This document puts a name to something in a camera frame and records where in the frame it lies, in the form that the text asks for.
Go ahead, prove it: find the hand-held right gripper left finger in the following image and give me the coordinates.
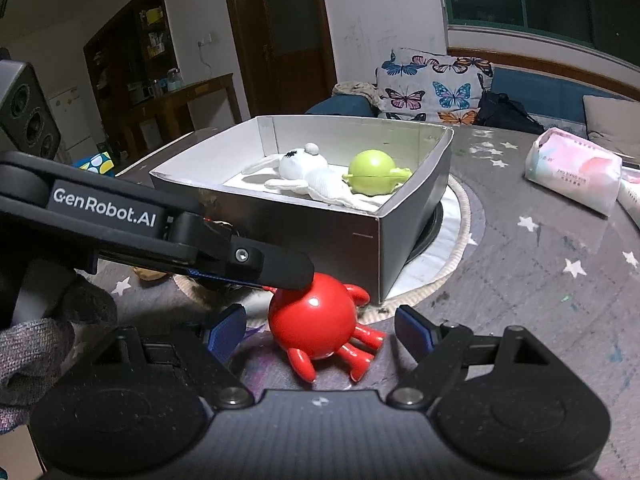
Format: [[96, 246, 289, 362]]
[[95, 304, 256, 408]]

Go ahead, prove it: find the green round toy figure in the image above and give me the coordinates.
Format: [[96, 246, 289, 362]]
[[342, 148, 414, 196]]

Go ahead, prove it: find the butterfly print cushion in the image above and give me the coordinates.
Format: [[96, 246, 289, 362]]
[[375, 48, 494, 126]]

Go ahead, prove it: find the wooden cabinet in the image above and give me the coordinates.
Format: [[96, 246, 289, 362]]
[[82, 0, 237, 162]]

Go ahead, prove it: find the pink white tissue pack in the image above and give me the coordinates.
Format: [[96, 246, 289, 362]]
[[523, 127, 624, 217]]

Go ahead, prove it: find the red round toy figure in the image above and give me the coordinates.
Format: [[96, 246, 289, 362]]
[[262, 272, 387, 385]]

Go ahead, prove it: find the black round tray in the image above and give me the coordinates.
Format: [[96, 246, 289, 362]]
[[404, 199, 445, 264]]

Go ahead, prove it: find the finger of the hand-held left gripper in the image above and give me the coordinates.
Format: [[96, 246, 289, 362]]
[[167, 211, 315, 292]]

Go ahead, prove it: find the grey cardboard box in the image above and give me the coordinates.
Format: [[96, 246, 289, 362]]
[[149, 115, 455, 306]]

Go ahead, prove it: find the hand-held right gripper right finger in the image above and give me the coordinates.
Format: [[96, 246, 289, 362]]
[[387, 304, 557, 409]]

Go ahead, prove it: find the blue yellow patterned box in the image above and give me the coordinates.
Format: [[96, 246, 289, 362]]
[[72, 149, 117, 177]]

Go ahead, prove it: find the white plastic packet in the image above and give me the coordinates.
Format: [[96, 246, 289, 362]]
[[616, 166, 640, 233]]

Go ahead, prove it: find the person's left hand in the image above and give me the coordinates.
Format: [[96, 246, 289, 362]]
[[0, 271, 119, 433]]

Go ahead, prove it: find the black bag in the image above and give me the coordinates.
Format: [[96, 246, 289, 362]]
[[472, 91, 547, 129]]

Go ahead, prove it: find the beige pillow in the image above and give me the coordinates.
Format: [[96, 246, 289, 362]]
[[582, 95, 640, 161]]

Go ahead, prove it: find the white plush rabbit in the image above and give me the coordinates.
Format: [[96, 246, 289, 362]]
[[241, 143, 387, 212]]

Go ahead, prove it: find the green-framed window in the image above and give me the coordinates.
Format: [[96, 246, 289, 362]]
[[437, 0, 640, 69]]

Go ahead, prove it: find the round white rope-edged mat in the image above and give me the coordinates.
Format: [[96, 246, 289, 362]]
[[175, 174, 474, 327]]

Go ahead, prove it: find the dark wooden door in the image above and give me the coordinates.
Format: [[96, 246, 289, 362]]
[[220, 0, 339, 122]]

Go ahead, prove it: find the white fridge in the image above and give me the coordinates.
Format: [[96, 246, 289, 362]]
[[47, 85, 94, 164]]

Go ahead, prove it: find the grey star-print tablecloth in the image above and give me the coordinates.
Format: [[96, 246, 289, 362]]
[[75, 122, 640, 480]]

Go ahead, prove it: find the blue sofa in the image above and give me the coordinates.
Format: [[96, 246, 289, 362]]
[[305, 67, 640, 137]]

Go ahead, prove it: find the beige crumpled cloth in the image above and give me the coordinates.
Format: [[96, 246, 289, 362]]
[[332, 81, 382, 109]]

